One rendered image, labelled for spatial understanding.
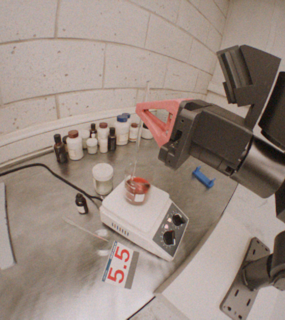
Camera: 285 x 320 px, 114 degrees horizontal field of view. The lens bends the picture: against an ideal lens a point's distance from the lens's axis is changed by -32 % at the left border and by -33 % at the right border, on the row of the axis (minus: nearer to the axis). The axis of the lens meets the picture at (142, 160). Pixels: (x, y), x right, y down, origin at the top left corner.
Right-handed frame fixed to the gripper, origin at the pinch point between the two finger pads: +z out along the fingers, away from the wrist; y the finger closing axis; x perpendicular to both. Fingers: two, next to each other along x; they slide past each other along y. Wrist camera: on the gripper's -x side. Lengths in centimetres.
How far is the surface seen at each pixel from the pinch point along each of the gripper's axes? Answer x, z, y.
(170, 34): -31, 38, -66
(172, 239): 21.8, -14.0, 1.3
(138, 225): 19.4, -7.0, 4.7
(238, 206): 27.9, -30.1, -28.4
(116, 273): 25.9, -9.8, 13.7
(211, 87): -4, 21, -141
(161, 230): 22.1, -10.9, 1.0
